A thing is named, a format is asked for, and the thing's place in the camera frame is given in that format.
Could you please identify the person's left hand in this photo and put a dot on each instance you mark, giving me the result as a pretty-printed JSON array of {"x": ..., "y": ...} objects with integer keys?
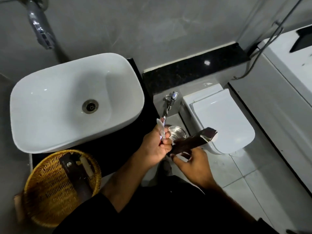
[{"x": 152, "y": 147}]

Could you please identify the person's right hand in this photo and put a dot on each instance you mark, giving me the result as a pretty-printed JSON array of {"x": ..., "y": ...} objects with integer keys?
[{"x": 196, "y": 166}]

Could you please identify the person's left fingers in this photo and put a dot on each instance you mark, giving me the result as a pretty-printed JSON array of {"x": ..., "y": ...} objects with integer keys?
[{"x": 167, "y": 142}]

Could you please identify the person's right thumb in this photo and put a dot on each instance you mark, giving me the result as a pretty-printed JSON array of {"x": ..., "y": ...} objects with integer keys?
[{"x": 180, "y": 158}]

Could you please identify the brown cardboard box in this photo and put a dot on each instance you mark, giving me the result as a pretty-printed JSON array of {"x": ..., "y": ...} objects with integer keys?
[{"x": 192, "y": 142}]

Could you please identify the person's left forearm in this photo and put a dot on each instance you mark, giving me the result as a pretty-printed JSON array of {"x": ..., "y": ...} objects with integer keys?
[{"x": 124, "y": 182}]

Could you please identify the person's right forearm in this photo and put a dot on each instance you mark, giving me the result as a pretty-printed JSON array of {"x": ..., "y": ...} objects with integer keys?
[{"x": 226, "y": 202}]

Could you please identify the chrome bidet sprayer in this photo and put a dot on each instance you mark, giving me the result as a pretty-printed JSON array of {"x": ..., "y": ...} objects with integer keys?
[{"x": 171, "y": 101}]

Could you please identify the white toilet bowl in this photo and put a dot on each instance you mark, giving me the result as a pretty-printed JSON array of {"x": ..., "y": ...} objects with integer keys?
[{"x": 195, "y": 95}]

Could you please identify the person's black clothing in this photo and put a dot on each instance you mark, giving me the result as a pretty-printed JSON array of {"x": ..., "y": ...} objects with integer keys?
[{"x": 158, "y": 212}]

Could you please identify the white toilet lid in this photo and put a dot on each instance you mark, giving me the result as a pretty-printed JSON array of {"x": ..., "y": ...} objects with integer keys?
[{"x": 224, "y": 119}]

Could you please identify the black granite ledge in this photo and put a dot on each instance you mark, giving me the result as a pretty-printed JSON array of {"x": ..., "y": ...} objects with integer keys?
[{"x": 190, "y": 68}]

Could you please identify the brown box with beige edge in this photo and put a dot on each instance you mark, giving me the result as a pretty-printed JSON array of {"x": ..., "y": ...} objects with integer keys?
[{"x": 87, "y": 166}]

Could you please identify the metal sink drain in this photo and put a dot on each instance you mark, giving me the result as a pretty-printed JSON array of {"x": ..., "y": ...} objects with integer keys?
[{"x": 90, "y": 106}]

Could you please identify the dark brown long box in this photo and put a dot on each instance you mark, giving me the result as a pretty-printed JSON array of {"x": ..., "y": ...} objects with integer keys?
[{"x": 76, "y": 179}]

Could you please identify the white bathtub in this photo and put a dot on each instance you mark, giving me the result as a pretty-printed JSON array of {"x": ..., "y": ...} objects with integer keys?
[{"x": 275, "y": 107}]

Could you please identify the white ceramic sink basin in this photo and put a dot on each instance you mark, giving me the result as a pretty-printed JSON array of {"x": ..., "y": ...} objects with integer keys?
[{"x": 53, "y": 107}]

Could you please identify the woven wicker basket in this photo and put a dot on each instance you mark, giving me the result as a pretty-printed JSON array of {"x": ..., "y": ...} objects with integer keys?
[{"x": 46, "y": 192}]

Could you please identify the black tray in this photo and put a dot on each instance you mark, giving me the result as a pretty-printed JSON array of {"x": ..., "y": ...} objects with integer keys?
[{"x": 302, "y": 40}]

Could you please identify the chrome faucet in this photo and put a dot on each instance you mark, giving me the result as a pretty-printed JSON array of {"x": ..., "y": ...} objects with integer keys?
[{"x": 40, "y": 26}]

